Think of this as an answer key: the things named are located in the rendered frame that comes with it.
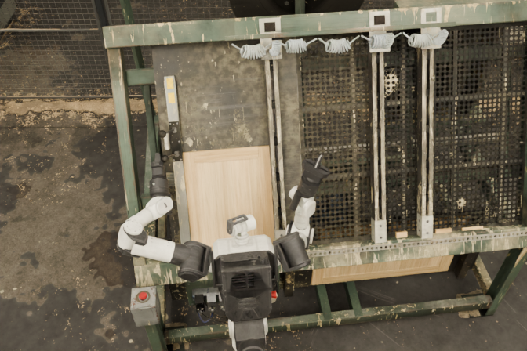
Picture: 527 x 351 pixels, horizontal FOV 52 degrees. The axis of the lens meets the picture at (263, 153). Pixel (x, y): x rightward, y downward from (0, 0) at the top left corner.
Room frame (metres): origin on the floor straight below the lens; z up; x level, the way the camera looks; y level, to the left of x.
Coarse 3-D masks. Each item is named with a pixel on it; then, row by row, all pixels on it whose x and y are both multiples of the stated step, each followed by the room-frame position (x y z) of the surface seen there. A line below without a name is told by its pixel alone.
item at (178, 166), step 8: (176, 96) 2.06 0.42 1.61; (168, 104) 2.02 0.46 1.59; (176, 104) 2.02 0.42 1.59; (168, 112) 2.00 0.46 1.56; (176, 112) 2.00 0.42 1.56; (176, 120) 1.98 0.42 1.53; (176, 168) 1.85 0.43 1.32; (176, 176) 1.83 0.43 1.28; (184, 176) 1.85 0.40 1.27; (176, 184) 1.81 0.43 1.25; (184, 184) 1.81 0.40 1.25; (176, 192) 1.79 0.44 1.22; (184, 192) 1.79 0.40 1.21; (176, 200) 1.76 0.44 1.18; (184, 200) 1.77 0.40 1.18; (184, 208) 1.74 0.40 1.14; (184, 216) 1.72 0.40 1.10; (184, 224) 1.70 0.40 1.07; (184, 232) 1.68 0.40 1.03; (184, 240) 1.65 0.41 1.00
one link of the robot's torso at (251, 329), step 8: (248, 320) 1.15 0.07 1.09; (256, 320) 1.15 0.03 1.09; (240, 328) 1.12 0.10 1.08; (248, 328) 1.12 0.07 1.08; (256, 328) 1.12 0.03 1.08; (240, 336) 1.09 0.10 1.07; (248, 336) 1.09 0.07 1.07; (256, 336) 1.09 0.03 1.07; (264, 336) 1.09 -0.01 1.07; (240, 344) 1.07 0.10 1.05; (248, 344) 1.05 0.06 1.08; (256, 344) 1.05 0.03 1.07; (264, 344) 1.07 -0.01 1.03
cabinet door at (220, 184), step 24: (192, 168) 1.87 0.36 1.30; (216, 168) 1.88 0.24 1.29; (240, 168) 1.89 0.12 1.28; (264, 168) 1.90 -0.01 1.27; (192, 192) 1.81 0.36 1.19; (216, 192) 1.82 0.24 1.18; (240, 192) 1.82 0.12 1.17; (264, 192) 1.83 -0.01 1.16; (192, 216) 1.74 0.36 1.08; (216, 216) 1.75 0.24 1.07; (264, 216) 1.76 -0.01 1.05; (192, 240) 1.67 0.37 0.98
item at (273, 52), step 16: (272, 32) 2.19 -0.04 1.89; (272, 48) 2.05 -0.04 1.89; (272, 64) 2.14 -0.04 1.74; (272, 80) 2.13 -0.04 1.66; (272, 96) 2.08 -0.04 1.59; (272, 112) 2.04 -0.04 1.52; (272, 128) 1.97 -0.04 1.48; (272, 144) 1.93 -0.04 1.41; (272, 160) 1.89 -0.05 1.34; (272, 176) 1.84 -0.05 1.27; (272, 192) 1.82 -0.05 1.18
